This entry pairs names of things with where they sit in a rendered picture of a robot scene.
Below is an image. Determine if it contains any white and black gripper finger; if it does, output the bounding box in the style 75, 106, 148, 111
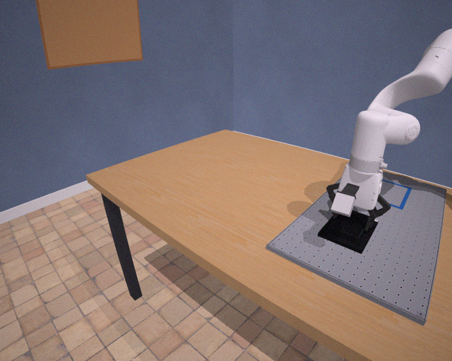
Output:
326, 183, 339, 219
365, 194, 391, 231

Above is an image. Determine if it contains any black rectangular pad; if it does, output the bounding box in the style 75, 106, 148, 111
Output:
318, 217, 379, 254

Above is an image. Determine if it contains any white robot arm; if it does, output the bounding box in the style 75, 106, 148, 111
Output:
331, 29, 452, 217

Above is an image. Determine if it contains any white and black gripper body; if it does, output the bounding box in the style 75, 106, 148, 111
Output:
338, 162, 383, 210

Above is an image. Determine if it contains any blue tape outline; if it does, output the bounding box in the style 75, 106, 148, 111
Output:
383, 180, 412, 210

